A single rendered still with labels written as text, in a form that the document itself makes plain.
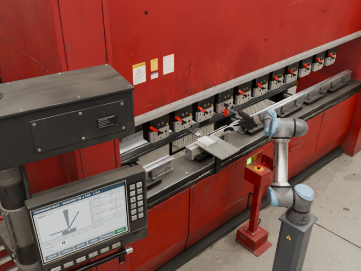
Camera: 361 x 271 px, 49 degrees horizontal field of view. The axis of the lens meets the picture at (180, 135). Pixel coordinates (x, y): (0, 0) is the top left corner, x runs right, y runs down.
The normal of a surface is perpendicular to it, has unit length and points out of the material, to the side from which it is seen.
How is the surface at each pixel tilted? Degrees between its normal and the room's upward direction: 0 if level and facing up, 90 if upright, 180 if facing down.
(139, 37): 90
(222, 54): 90
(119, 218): 90
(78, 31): 90
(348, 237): 0
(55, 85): 0
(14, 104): 0
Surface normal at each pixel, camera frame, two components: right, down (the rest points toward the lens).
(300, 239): 0.02, 0.52
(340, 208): 0.01, -0.85
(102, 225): 0.50, 0.46
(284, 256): -0.69, 0.37
